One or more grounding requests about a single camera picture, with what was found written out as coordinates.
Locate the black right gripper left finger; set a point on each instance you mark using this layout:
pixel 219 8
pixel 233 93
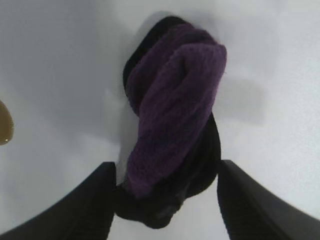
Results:
pixel 75 207

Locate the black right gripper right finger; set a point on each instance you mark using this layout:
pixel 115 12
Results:
pixel 257 207

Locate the purple and black cloth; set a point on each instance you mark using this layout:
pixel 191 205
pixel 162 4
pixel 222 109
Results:
pixel 172 112

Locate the brown coffee spill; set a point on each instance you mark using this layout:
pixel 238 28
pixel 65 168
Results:
pixel 5 125

